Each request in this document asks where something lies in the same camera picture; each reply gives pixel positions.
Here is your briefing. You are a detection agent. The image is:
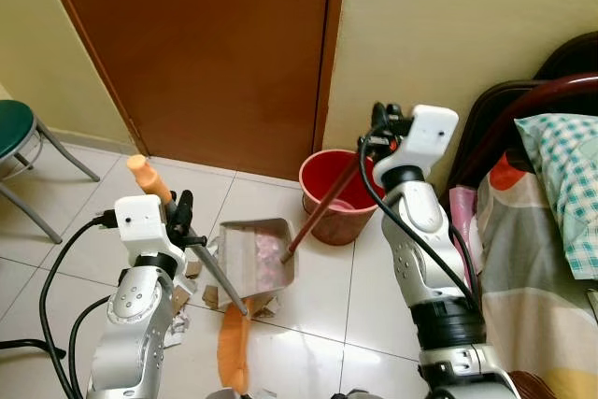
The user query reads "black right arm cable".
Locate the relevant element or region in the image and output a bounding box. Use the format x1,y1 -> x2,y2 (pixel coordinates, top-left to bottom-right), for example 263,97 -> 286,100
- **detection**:
357,123 -> 483,312

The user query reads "brown cardboard piece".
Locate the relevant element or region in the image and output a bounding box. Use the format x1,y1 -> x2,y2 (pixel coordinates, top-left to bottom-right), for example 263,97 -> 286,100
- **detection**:
201,283 -> 222,311
246,293 -> 280,320
171,286 -> 192,315

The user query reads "metal dustpan with brown handle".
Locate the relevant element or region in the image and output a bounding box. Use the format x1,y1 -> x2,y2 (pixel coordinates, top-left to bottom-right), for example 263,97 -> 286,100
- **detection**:
213,145 -> 370,297

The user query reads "green white checked pillow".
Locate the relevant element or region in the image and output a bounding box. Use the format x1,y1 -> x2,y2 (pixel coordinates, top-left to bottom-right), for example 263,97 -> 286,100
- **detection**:
515,113 -> 598,281

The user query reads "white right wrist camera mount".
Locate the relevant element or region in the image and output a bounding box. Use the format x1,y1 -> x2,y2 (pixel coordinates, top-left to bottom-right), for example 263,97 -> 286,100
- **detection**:
373,105 -> 461,186

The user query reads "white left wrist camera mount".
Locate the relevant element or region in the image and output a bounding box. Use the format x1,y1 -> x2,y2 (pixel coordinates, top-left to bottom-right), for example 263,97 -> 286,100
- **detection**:
113,194 -> 170,261

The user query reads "brown wooden door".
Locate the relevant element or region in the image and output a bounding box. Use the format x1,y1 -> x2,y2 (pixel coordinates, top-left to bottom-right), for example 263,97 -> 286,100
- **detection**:
37,0 -> 349,182

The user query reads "green seat metal stool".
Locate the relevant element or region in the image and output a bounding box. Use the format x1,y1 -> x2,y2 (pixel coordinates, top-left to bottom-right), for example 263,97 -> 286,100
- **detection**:
0,100 -> 101,244

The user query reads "multicolour patchwork blanket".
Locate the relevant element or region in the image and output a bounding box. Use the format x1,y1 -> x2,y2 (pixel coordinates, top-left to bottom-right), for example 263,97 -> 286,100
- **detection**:
474,163 -> 598,399

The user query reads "black chair back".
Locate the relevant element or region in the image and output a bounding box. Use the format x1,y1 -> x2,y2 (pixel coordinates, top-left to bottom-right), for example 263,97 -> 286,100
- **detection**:
446,33 -> 598,197

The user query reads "short black left arm cable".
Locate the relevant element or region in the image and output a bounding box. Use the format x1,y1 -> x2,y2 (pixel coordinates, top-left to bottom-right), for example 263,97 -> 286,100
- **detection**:
68,295 -> 113,399

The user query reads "orange broom with grey shaft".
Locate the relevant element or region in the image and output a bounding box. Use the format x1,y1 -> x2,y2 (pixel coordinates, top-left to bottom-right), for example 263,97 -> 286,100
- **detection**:
127,154 -> 255,396

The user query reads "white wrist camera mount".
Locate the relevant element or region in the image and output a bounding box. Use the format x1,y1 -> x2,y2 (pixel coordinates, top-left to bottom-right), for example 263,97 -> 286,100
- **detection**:
113,194 -> 170,261
373,105 -> 461,186

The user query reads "black cable on floor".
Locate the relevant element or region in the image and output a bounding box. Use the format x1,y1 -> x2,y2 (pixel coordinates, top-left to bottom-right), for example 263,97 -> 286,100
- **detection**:
0,337 -> 44,356

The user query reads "long black left arm cable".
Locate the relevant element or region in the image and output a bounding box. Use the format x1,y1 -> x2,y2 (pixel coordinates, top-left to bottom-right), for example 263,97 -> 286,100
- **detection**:
38,215 -> 118,399

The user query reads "red plastic bucket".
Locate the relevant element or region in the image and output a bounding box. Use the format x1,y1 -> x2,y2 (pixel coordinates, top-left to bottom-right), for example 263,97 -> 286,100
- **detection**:
299,150 -> 386,247

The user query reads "dark red curved bed frame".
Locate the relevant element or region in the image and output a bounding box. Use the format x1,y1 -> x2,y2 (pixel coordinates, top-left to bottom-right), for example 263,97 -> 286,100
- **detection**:
484,72 -> 598,155

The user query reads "pink mattress edge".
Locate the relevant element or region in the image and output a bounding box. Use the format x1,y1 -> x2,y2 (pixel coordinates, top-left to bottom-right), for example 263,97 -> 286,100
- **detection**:
448,185 -> 483,276

